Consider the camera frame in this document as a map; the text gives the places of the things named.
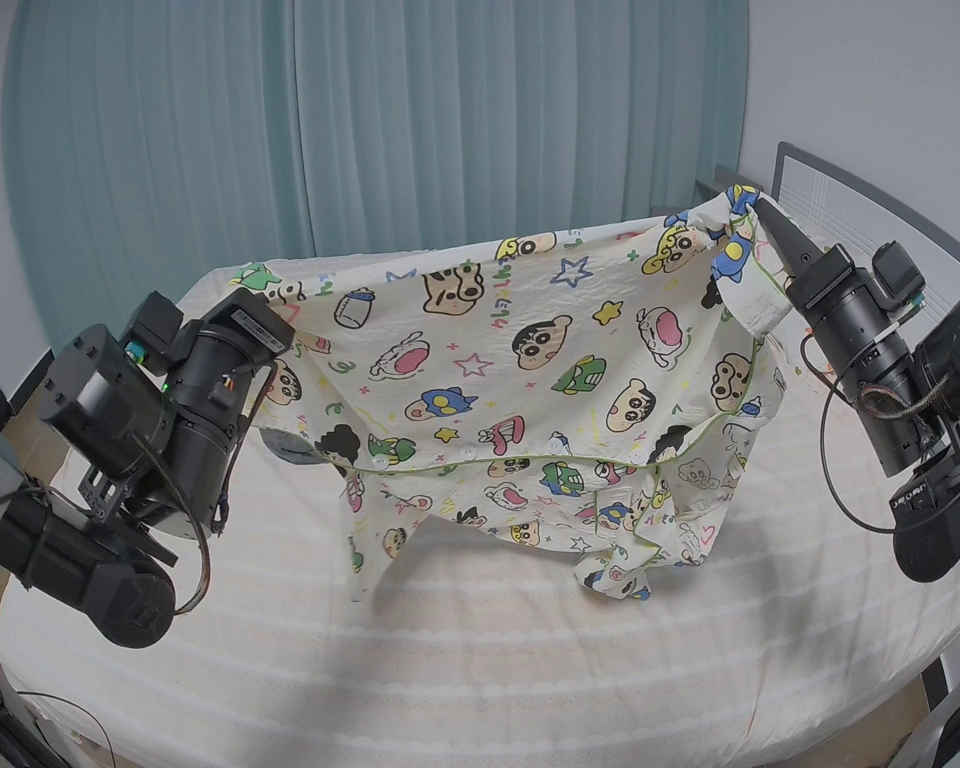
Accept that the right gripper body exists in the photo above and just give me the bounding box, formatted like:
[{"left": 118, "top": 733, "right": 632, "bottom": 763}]
[{"left": 786, "top": 244, "right": 912, "bottom": 376}]

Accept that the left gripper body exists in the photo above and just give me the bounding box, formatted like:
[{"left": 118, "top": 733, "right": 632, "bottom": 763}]
[{"left": 171, "top": 288, "right": 295, "bottom": 432}]

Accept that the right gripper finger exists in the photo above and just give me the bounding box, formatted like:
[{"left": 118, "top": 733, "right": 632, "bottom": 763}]
[{"left": 753, "top": 196, "right": 826, "bottom": 281}]

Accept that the white printed pyjama top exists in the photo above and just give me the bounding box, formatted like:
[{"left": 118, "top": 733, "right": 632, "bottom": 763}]
[{"left": 228, "top": 183, "right": 789, "bottom": 605}]

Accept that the bed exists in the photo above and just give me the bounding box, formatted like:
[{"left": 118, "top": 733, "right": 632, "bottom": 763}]
[{"left": 0, "top": 138, "right": 960, "bottom": 768}]

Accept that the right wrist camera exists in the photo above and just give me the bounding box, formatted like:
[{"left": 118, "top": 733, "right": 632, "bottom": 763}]
[{"left": 870, "top": 240, "right": 930, "bottom": 312}]

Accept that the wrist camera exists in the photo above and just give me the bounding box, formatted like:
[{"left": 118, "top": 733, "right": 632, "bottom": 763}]
[
  {"left": 870, "top": 240, "right": 930, "bottom": 312},
  {"left": 129, "top": 291, "right": 187, "bottom": 370}
]

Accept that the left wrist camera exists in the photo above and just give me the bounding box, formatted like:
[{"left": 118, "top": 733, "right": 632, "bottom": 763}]
[{"left": 129, "top": 291, "right": 187, "bottom": 370}]

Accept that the black cable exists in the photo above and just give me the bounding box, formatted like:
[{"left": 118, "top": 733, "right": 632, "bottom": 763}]
[
  {"left": 819, "top": 371, "right": 901, "bottom": 535},
  {"left": 174, "top": 495, "right": 217, "bottom": 618}
]

